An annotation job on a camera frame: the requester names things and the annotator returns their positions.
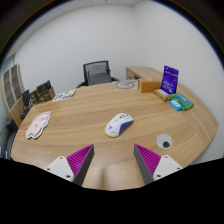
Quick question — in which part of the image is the small yellow box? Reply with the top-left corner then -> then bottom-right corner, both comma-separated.
153,88 -> 173,102

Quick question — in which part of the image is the brown wide cardboard box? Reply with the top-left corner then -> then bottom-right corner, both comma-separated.
38,87 -> 56,104

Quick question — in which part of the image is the orange-brown cardboard box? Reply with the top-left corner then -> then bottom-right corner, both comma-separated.
137,79 -> 162,94

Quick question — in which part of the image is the round grey cable grommet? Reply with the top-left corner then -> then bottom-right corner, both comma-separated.
156,133 -> 174,150

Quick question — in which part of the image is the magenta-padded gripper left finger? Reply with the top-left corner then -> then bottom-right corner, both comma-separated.
44,144 -> 96,187

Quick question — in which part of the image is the white green printed mouse pad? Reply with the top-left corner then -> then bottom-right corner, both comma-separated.
52,89 -> 77,102

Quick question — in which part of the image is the black leather sofa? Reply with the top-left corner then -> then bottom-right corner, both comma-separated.
0,118 -> 20,159

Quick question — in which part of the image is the dark flat cardboard box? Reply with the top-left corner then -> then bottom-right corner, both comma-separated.
36,79 -> 52,94

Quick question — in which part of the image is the green flat box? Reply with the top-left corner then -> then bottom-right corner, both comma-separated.
170,92 -> 195,112

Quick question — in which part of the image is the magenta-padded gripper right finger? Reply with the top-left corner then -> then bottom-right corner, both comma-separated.
133,143 -> 184,186

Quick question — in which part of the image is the purple upright package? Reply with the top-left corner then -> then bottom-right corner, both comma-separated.
160,65 -> 180,95

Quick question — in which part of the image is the white and blue computer mouse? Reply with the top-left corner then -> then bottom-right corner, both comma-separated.
104,112 -> 135,139

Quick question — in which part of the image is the grey mesh office chair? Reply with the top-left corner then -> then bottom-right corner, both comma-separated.
76,60 -> 120,88

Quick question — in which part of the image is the wooden side desk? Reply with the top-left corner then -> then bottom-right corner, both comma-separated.
125,65 -> 165,82

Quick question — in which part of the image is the pink animal-shaped mouse pad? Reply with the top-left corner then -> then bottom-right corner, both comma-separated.
25,110 -> 53,140

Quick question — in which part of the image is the small blue box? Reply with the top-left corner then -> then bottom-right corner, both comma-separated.
168,98 -> 183,112

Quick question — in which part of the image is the wooden shelf unit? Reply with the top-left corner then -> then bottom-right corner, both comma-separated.
0,63 -> 28,128

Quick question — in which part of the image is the tall brown cardboard box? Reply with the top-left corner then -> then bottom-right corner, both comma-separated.
30,90 -> 40,105

